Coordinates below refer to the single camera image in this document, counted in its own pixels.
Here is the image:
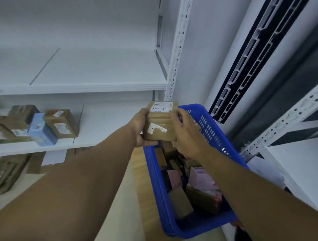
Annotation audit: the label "person's left hand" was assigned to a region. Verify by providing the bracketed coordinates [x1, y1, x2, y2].
[129, 103, 159, 148]

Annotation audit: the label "person's right hand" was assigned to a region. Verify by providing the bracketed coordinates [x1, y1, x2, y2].
[169, 108, 212, 161]

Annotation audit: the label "brown parcel marked 1-3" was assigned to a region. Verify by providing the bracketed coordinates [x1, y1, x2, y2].
[143, 100, 179, 141]

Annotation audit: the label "pile of parcels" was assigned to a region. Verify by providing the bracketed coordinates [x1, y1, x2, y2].
[154, 141, 223, 220]

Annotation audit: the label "white metal shelf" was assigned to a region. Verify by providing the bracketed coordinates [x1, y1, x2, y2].
[238, 84, 318, 212]
[0, 0, 194, 157]

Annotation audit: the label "blue plastic crate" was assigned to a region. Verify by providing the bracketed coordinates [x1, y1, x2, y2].
[143, 104, 250, 239]

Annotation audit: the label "bottom-shelf brown parcels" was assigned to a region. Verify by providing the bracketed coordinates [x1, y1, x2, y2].
[42, 109, 80, 139]

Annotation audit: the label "light blue box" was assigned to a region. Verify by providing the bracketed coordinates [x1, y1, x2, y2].
[27, 113, 58, 146]

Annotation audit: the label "brown parcel white label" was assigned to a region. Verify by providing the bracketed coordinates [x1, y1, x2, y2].
[7, 105, 40, 137]

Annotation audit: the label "green printed cardboard box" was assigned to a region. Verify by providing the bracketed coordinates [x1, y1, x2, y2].
[0, 115, 31, 144]

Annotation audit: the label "person's right forearm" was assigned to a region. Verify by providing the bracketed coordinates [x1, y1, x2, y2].
[198, 146, 318, 241]

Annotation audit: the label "person's left forearm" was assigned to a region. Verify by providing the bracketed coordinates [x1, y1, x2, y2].
[0, 126, 139, 241]

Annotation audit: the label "torn brown cardboard sheet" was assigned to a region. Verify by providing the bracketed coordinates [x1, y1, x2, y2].
[26, 150, 75, 174]

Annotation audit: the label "folded cardboard pad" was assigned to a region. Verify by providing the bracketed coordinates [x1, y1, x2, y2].
[0, 154, 31, 195]

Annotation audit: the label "small wooden table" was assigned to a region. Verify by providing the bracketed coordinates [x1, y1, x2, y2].
[130, 148, 184, 241]

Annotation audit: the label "white standing air conditioner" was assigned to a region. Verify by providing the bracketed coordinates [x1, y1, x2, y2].
[203, 0, 318, 134]

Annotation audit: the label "black bag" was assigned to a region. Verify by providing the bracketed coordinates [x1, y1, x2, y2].
[235, 226, 254, 241]

